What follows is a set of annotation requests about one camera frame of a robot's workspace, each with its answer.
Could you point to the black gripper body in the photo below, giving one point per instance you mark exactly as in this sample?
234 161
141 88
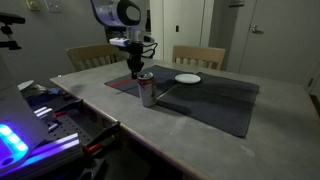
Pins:
136 53

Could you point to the red drinking straw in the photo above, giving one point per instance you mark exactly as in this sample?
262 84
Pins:
120 83

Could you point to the white robot base, blue light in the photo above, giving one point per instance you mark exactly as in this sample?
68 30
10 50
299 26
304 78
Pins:
16 116

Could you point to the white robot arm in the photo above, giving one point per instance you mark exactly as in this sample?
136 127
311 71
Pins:
106 13

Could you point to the silver and red soda can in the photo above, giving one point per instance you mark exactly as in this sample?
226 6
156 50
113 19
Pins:
146 91

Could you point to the dark grey placemat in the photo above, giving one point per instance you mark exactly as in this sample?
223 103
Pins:
163 78
213 100

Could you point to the light wooden chair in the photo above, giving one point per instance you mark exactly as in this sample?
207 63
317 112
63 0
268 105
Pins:
91 51
198 53

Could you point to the small white plate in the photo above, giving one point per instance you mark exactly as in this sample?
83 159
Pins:
187 78

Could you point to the perforated dark breadboard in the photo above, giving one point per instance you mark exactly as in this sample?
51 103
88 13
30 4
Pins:
68 128

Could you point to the silver metal bar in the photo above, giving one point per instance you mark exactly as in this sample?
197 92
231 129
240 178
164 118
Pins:
42 111

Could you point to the grey door sign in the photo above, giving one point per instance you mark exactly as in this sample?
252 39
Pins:
236 3

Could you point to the grey door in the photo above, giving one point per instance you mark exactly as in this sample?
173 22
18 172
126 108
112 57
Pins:
286 43

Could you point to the small black wall switch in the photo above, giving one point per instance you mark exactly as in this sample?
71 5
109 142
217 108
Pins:
177 28

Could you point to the aluminium extrusion rail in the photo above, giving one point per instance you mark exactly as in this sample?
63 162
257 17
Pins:
56 148

